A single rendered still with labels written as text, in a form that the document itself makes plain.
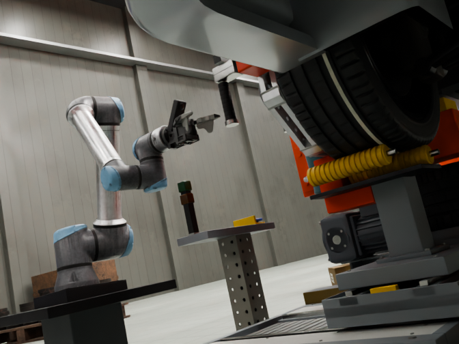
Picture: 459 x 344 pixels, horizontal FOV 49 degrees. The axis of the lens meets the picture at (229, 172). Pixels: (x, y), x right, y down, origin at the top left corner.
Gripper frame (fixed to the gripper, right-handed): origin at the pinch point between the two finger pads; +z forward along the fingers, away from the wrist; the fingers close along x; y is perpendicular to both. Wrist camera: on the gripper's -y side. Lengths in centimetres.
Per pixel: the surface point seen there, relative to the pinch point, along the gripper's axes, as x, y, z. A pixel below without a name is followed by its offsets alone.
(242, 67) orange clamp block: 18.8, 0.5, 32.2
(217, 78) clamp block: 2.3, -7.9, 9.7
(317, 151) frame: -5.7, 24.6, 34.8
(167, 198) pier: -619, -111, -683
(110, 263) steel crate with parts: -373, 12, -584
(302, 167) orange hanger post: -60, 18, -4
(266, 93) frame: 9.8, 6.8, 31.7
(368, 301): 8, 68, 46
